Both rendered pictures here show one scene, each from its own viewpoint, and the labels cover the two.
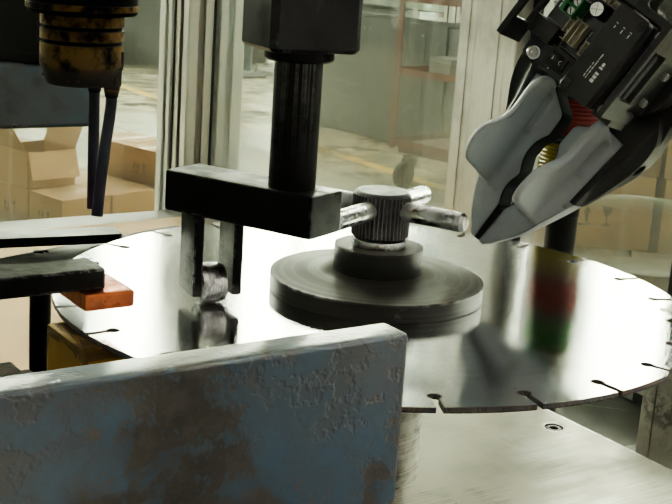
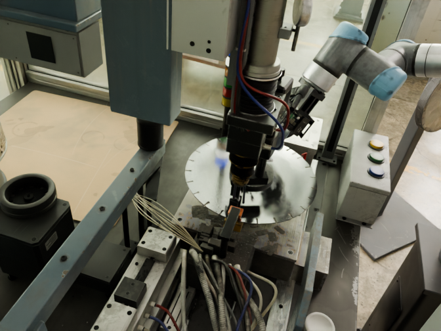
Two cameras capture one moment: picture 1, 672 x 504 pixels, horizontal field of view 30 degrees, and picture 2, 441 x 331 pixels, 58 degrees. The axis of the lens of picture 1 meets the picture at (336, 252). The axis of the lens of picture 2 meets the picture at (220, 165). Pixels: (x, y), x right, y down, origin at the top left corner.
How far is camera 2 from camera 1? 0.74 m
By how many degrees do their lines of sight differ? 45
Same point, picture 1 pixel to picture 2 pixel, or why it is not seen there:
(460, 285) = (268, 168)
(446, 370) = (293, 197)
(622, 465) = not seen: hidden behind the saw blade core
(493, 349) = (290, 185)
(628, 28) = (306, 121)
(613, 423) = not seen: hidden behind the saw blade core
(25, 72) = (157, 152)
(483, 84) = not seen: hidden behind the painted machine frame
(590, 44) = (298, 125)
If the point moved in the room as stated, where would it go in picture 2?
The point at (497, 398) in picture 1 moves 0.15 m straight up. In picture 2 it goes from (308, 201) to (324, 152)
